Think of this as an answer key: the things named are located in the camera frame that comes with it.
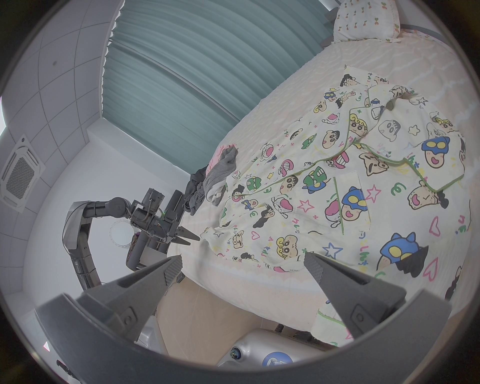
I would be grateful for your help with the blue-green curtain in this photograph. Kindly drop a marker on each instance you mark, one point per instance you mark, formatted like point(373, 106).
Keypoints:
point(187, 75)

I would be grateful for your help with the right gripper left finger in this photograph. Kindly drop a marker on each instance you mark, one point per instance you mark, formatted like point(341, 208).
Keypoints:
point(127, 307)

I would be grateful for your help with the black garment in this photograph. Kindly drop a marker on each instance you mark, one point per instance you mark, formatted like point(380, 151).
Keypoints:
point(193, 180)

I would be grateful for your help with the dark grey garment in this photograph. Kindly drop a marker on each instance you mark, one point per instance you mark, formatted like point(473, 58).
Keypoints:
point(195, 206)

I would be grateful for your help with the white printed pyjama top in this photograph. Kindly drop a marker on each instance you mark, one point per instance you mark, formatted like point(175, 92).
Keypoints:
point(318, 210)

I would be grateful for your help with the pink garment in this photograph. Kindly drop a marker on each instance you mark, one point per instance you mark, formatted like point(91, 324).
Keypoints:
point(214, 157)

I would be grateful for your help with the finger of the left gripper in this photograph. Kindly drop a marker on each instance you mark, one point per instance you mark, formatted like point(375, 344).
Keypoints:
point(187, 233)
point(182, 241)

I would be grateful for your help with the ceiling air conditioner vent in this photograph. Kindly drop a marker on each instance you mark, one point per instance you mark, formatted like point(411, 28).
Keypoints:
point(20, 176)

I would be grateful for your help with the round ceiling lamp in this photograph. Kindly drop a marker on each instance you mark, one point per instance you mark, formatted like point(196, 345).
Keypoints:
point(113, 234)

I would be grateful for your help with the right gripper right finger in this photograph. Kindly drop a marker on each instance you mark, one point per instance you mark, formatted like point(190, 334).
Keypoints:
point(356, 303)

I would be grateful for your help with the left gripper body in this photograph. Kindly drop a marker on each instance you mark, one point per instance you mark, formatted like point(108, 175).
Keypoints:
point(163, 230)

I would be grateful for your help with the white printed pillow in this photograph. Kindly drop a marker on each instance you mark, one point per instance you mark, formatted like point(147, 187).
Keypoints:
point(367, 18)

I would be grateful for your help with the bed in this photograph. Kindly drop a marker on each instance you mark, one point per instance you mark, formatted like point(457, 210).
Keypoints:
point(285, 97)

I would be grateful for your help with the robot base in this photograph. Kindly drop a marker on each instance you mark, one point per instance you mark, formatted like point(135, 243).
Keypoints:
point(247, 345)

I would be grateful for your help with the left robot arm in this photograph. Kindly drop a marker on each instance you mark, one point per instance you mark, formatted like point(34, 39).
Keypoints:
point(77, 225)

